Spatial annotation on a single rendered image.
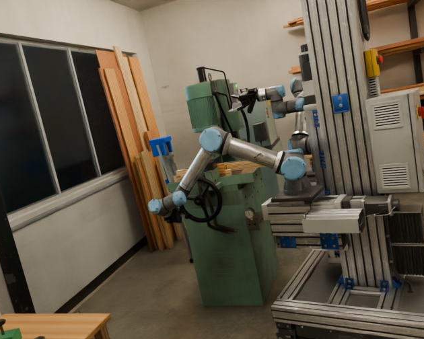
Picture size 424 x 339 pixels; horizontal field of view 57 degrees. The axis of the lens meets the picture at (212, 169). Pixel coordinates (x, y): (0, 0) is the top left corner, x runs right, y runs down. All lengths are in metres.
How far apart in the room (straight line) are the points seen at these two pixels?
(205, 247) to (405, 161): 1.36
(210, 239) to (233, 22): 3.08
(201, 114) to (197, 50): 2.64
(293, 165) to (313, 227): 0.31
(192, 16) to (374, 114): 3.54
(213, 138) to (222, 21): 3.29
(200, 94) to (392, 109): 1.16
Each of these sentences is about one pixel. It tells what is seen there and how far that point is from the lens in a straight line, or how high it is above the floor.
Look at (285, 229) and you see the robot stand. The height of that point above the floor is 0.63.
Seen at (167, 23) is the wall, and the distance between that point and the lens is 5.30.
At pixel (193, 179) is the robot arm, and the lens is 2.14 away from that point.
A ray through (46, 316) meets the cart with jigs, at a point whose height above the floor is 0.53.
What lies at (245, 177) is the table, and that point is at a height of 0.87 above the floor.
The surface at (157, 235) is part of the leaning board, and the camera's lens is 4.08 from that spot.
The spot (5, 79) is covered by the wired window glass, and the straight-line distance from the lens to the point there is 3.30.
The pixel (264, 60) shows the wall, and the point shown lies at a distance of 4.93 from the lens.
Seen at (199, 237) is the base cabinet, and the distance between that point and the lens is 2.68.
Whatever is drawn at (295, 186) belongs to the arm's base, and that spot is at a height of 0.86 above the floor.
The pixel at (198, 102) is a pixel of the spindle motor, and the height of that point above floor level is 1.39.
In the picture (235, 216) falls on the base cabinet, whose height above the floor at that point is 0.63.
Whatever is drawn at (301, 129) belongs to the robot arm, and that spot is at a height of 1.09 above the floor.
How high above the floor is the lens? 1.35
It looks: 9 degrees down
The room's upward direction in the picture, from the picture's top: 11 degrees counter-clockwise
